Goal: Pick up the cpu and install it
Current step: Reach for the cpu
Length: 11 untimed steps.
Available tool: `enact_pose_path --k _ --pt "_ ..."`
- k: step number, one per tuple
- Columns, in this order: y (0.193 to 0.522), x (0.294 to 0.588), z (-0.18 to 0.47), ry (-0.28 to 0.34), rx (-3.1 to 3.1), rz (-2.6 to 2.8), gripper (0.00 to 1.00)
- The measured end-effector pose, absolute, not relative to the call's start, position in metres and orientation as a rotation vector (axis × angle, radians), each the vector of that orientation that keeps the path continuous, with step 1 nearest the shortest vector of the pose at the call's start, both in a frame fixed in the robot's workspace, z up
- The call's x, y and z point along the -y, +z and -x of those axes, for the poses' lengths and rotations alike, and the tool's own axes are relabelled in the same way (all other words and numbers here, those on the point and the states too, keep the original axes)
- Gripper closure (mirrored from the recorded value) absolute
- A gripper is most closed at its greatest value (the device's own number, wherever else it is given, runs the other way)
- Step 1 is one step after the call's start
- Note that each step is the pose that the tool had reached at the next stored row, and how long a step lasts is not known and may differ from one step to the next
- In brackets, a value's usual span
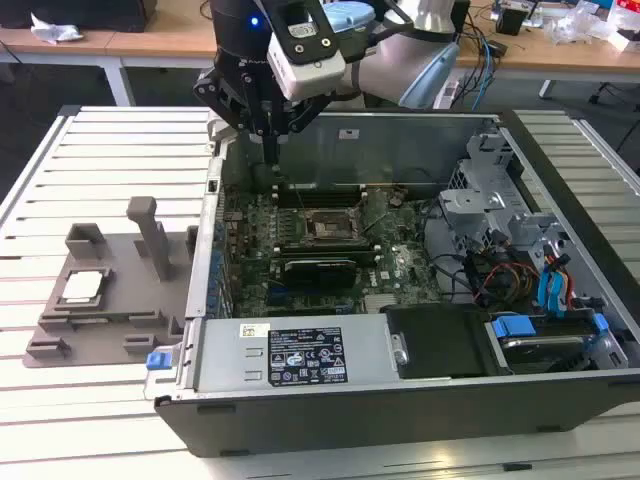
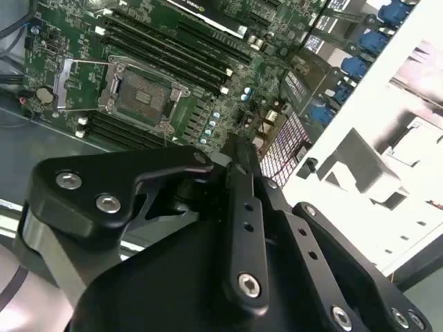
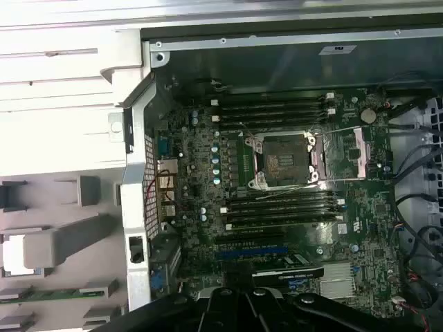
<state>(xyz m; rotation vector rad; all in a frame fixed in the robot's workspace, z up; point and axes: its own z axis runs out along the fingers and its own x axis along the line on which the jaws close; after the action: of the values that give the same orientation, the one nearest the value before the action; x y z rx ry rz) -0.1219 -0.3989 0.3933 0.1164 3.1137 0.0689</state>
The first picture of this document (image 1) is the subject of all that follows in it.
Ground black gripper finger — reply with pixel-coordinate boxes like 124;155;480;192
192;69;274;164
269;97;331;164

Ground silver CPU green edge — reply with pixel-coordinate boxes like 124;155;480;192
58;271;112;306

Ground CPU socket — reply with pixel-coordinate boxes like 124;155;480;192
298;205;360;247

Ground white power strip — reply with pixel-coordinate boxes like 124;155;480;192
432;79;461;110

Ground black graphics card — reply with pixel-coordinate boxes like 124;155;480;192
280;255;359;292

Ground crumpled white paper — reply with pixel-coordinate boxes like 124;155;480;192
30;12;85;44

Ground green motherboard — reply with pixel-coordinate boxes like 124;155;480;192
219;182;446;319

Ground silver metal drive cage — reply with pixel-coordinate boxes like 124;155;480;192
424;127;574;261

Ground silver chipset heatsink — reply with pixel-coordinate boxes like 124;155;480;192
363;293;400;314

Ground grey plastic parts rack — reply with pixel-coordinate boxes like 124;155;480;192
24;195;201;370

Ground small black bin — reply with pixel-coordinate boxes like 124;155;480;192
496;5;527;37

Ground silver power supply black label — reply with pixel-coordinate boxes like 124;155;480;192
192;316;402;395

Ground black plastic shroud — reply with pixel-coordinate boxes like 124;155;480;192
380;303;512;380

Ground clear plastic bags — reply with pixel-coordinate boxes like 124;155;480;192
542;2;609;46

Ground hard disk in blue carrier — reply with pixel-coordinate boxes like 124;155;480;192
483;313;610;375

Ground black open PC case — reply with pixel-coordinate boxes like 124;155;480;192
143;107;640;459

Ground white cardboard box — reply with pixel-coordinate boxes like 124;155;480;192
608;27;640;52

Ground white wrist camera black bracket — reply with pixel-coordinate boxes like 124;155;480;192
259;0;348;101

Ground wooden desk white frame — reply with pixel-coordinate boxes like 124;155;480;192
0;0;221;107
449;0;640;101

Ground blue cable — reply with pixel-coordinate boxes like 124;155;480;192
472;27;496;109

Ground red yellow power wire bundle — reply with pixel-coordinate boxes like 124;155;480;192
472;262;544;307

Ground blue flat data wire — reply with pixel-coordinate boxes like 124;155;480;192
537;253;572;320

